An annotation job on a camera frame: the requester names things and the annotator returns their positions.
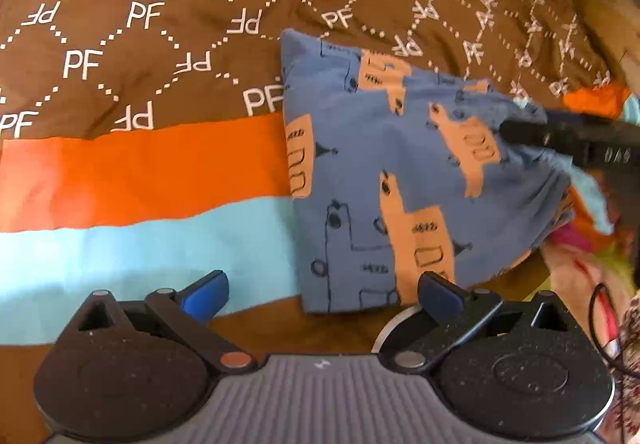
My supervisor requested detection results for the blue pants orange pattern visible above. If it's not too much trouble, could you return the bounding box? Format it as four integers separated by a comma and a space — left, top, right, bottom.
280, 30, 572, 313

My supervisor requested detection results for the orange blue striped blanket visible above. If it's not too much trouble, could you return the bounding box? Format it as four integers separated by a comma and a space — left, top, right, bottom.
0, 85, 640, 348

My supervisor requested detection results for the colourful clothes pile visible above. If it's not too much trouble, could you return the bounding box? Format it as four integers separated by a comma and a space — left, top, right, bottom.
513, 182, 639, 357

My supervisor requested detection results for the brown PF patterned blanket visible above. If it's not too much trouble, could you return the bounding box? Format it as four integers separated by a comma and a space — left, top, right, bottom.
1, 0, 614, 139

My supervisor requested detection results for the black cable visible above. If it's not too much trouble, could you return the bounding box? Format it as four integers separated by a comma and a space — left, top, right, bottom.
587, 280, 640, 444

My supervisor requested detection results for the wooden bed frame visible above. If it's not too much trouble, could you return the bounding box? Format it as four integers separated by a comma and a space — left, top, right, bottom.
579, 0, 639, 95

